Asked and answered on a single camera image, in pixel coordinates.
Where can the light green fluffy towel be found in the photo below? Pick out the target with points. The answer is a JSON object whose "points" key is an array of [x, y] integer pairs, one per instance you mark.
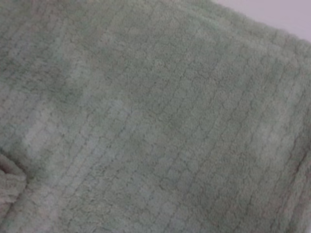
{"points": [[145, 121]]}

